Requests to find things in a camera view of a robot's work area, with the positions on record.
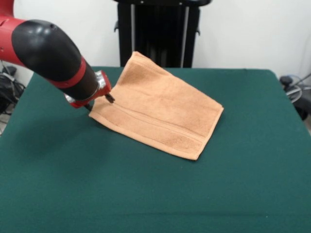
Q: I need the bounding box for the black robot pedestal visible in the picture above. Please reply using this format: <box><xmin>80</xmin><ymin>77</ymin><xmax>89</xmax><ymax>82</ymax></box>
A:
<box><xmin>113</xmin><ymin>0</ymin><xmax>212</xmax><ymax>68</ymax></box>

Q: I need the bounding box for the dark green table cloth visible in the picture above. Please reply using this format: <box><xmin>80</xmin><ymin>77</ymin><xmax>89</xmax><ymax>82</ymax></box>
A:
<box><xmin>0</xmin><ymin>66</ymin><xmax>311</xmax><ymax>233</ymax></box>

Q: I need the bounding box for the tan terry towel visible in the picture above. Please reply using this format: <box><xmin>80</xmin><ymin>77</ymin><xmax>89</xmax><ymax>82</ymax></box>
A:
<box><xmin>88</xmin><ymin>50</ymin><xmax>224</xmax><ymax>161</ymax></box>

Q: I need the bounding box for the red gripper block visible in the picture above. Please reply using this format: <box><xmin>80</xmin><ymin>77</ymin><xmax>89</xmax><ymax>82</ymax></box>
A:
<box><xmin>69</xmin><ymin>70</ymin><xmax>116</xmax><ymax>111</ymax></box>

